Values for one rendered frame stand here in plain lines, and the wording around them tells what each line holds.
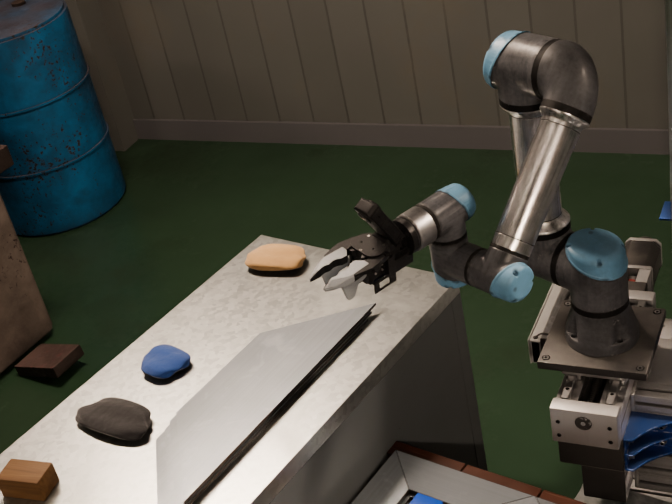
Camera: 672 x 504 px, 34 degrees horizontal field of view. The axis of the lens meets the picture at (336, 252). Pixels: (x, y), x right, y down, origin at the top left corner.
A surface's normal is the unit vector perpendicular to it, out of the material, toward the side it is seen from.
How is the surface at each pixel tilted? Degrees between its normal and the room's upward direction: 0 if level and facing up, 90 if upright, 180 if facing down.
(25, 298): 90
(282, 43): 90
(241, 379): 0
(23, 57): 90
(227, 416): 0
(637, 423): 0
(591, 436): 90
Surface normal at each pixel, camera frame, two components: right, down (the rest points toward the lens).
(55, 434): -0.18, -0.83
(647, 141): -0.40, 0.54
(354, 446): 0.80, 0.18
